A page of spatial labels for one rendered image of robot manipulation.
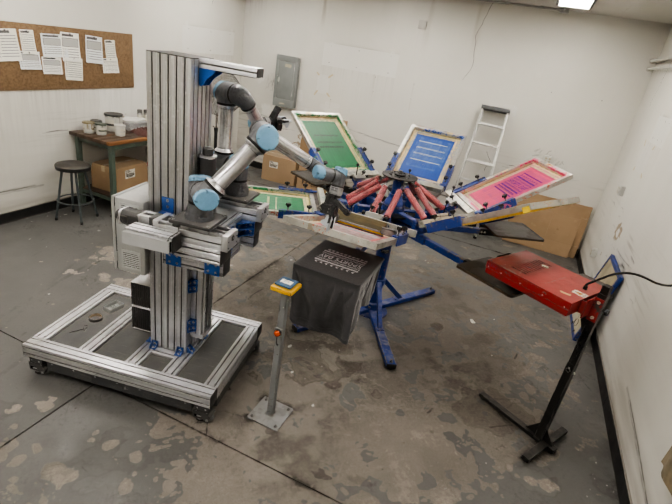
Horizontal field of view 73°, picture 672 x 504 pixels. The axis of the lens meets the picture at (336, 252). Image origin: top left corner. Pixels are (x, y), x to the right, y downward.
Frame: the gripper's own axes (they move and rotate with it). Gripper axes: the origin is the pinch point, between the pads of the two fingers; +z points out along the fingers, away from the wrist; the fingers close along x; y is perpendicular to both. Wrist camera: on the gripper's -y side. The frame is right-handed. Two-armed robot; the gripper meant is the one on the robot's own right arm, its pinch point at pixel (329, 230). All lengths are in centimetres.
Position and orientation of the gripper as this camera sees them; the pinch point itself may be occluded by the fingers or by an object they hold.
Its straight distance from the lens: 256.5
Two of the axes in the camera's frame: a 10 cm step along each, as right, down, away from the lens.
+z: -2.5, 9.5, 1.7
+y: -9.1, -2.9, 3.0
